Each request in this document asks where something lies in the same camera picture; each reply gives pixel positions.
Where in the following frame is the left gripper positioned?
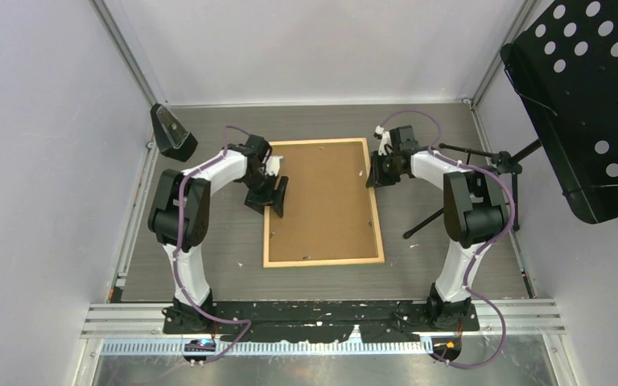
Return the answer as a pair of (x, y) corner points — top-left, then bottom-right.
(241, 171), (287, 217)

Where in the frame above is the brown backing board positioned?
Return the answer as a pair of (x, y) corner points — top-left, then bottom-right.
(267, 142), (381, 263)

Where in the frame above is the wooden picture frame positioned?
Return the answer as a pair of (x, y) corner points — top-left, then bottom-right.
(262, 137), (386, 269)

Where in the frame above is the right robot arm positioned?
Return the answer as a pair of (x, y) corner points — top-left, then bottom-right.
(366, 125), (512, 331)

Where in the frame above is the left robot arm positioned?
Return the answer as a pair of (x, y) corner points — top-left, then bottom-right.
(148, 134), (289, 333)

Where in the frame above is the black wedge object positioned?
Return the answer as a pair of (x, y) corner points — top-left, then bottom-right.
(150, 104), (198, 162)

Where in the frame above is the black music stand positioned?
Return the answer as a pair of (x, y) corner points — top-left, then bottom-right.
(402, 0), (618, 240)

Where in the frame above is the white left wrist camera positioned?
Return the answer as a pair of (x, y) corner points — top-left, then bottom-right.
(265, 155), (284, 177)

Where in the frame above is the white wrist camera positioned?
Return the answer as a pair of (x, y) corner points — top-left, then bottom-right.
(265, 155), (284, 177)
(373, 125), (391, 156)

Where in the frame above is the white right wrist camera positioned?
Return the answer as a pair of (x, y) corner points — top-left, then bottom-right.
(373, 125), (391, 156)

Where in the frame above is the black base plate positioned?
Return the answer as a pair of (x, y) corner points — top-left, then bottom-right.
(161, 300), (480, 343)

